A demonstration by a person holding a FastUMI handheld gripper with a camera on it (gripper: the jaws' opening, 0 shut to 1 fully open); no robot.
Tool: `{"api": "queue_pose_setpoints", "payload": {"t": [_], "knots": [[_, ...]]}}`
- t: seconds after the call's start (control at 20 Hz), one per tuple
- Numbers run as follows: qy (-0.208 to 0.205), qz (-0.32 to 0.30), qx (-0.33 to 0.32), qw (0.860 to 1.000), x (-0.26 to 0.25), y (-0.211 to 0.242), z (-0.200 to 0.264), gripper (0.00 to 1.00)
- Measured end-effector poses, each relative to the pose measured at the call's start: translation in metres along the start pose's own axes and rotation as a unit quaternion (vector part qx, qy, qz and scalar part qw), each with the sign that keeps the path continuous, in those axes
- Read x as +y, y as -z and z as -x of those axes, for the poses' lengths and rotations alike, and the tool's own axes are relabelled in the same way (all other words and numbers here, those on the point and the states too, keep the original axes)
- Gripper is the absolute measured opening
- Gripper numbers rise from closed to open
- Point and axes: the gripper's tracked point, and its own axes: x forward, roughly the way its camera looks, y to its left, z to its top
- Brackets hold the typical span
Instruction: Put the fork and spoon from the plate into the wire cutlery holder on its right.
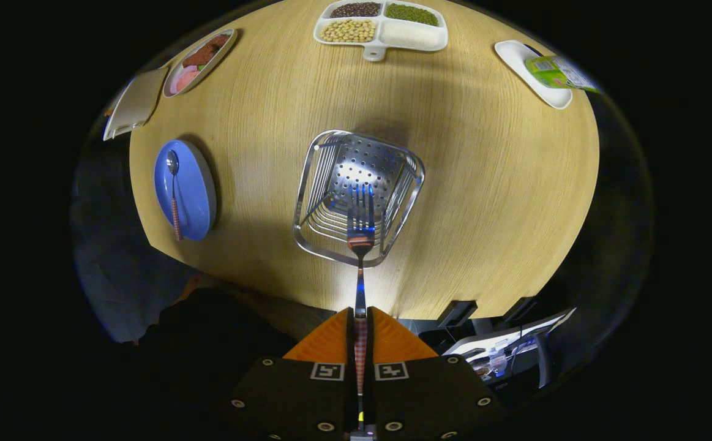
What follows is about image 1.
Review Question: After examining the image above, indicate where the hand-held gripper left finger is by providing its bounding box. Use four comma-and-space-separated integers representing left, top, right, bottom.
221, 307, 356, 441

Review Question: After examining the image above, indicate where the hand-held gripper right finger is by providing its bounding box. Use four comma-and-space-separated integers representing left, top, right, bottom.
367, 307, 506, 441

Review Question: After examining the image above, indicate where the fork with red checked handle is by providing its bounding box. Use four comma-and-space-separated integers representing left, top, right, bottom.
347, 184, 377, 432

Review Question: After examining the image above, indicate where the spoon with red checked handle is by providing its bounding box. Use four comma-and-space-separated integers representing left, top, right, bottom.
166, 150, 184, 241

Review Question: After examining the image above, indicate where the white desk with clutter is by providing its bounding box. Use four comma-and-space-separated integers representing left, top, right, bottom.
441, 308, 577, 393

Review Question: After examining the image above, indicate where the blue round plate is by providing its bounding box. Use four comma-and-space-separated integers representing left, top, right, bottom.
153, 139, 217, 241

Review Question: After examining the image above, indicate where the white toaster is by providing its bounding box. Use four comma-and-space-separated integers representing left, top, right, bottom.
103, 66, 170, 141

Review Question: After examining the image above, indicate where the green drink carton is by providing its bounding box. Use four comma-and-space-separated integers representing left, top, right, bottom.
525, 55, 601, 94

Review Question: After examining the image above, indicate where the small white plate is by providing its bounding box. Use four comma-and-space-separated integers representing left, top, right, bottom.
494, 40, 574, 110

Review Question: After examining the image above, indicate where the oval plate with food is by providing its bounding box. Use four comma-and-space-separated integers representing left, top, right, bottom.
162, 28, 238, 99

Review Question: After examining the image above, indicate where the white divided tray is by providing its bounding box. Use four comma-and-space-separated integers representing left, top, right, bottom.
313, 0, 449, 62

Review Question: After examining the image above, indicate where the yellow soybeans pile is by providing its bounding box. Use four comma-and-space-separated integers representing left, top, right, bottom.
320, 19, 377, 43

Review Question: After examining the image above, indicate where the green beans pile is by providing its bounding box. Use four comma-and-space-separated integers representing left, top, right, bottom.
385, 3, 440, 26

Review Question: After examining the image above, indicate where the dark red beans pile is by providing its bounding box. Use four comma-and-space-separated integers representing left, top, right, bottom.
330, 2, 382, 18

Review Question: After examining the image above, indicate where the black table bracket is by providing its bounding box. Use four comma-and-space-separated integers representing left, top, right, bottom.
503, 297, 540, 322
438, 300, 478, 328

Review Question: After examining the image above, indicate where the metal wire basket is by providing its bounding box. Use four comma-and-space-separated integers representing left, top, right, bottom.
293, 129, 425, 268

